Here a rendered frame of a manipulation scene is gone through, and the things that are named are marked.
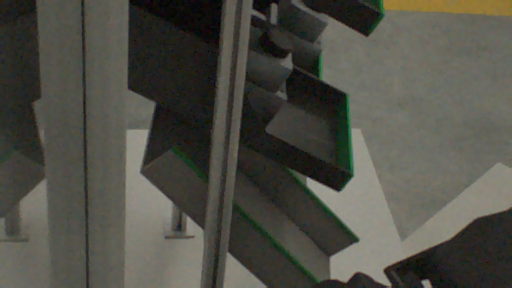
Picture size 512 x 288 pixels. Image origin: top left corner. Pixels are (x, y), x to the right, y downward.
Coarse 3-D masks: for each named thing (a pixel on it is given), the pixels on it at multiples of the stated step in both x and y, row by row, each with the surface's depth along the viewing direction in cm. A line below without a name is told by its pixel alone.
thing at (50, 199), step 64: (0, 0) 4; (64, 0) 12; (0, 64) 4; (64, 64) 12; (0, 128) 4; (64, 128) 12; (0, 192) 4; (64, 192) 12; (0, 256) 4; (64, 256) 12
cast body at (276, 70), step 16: (256, 32) 86; (272, 32) 85; (256, 48) 84; (272, 48) 84; (288, 48) 85; (256, 64) 84; (272, 64) 84; (288, 64) 85; (256, 80) 85; (272, 80) 85; (256, 96) 86; (272, 96) 86; (272, 112) 87
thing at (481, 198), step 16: (496, 176) 145; (464, 192) 142; (480, 192) 142; (496, 192) 142; (448, 208) 138; (464, 208) 139; (480, 208) 139; (496, 208) 139; (432, 224) 135; (448, 224) 135; (464, 224) 136; (416, 240) 132; (432, 240) 132
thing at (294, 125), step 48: (144, 0) 90; (192, 0) 90; (144, 48) 78; (192, 48) 78; (144, 96) 81; (192, 96) 81; (288, 96) 93; (336, 96) 95; (240, 144) 84; (288, 144) 83; (336, 144) 92
